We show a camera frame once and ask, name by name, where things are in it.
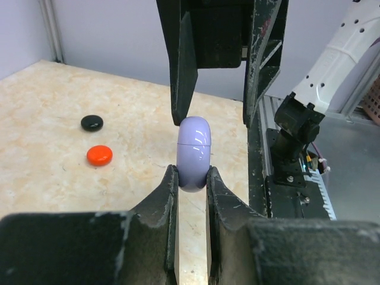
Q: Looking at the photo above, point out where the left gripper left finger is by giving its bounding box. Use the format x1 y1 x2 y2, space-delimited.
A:
1 165 179 284

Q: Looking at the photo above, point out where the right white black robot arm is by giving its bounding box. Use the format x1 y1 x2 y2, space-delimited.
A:
157 1 379 191

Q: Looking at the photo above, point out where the lilac earbud charging case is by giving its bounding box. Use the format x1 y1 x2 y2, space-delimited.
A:
176 116 211 192

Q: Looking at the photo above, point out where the aluminium rail right side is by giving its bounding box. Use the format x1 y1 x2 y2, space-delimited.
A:
261 94 380 125

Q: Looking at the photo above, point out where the black round case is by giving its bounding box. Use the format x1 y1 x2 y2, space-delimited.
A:
81 115 104 132

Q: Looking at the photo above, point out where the left aluminium frame post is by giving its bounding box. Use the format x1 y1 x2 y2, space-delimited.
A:
39 0 65 64

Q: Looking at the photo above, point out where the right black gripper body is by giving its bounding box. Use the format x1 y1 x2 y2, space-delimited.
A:
179 1 255 68

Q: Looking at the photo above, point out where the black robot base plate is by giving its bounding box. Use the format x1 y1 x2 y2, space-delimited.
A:
248 96 330 219

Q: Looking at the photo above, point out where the orange round case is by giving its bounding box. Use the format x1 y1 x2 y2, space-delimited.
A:
86 145 113 166

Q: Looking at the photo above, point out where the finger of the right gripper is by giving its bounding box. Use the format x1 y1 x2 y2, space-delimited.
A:
156 0 198 125
243 1 289 128

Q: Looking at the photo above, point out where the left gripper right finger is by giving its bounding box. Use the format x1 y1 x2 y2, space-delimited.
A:
207 167 379 284

